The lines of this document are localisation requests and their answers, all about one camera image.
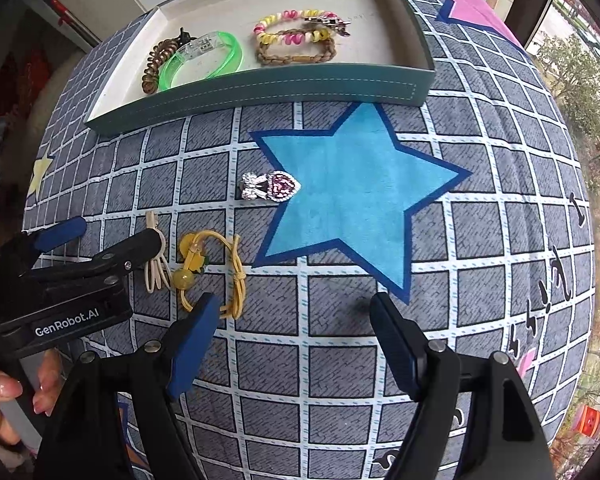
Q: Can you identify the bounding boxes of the brown braided bracelet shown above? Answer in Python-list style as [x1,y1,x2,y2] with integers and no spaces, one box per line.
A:
[256,35,337,67]

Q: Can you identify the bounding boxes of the pink yellow spiral bracelet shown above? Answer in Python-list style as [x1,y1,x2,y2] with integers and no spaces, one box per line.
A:
[253,8,337,46]

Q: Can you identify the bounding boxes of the pink heart rhinestone brooch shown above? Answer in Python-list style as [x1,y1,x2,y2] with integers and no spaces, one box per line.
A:
[239,171,302,204]

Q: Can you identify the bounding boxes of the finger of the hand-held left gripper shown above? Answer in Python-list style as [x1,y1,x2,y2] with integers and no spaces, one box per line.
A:
[0,216,87,281]
[27,229,164,287]

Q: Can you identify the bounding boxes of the brown coil bracelet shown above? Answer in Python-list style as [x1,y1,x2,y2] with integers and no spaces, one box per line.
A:
[141,39,183,95]

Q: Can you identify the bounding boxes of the silver star hair clip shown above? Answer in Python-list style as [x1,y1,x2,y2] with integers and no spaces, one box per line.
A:
[305,14,352,37]

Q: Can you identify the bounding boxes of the person's left hand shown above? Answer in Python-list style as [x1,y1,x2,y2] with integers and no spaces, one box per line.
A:
[0,349,65,448]

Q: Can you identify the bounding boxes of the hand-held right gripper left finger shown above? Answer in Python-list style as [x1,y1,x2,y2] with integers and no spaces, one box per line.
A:
[37,292,222,480]

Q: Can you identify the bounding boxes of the white tray with teal sides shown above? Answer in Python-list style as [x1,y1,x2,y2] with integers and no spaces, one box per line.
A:
[84,0,437,136]

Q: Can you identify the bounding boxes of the white cord hair tie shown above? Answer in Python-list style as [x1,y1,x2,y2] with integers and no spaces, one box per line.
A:
[144,211,172,294]

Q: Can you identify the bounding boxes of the yellow bead hair tie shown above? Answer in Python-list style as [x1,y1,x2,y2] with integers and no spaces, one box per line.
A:
[172,230,247,321]

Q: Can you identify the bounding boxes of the orange window sticker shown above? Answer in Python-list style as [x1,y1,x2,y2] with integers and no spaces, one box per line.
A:
[576,405,600,438]

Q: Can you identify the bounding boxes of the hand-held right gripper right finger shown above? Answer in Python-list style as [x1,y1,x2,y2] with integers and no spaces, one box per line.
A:
[369,292,556,480]

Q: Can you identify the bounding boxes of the green translucent bracelet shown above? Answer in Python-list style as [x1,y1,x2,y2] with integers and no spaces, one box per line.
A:
[158,31,244,92]

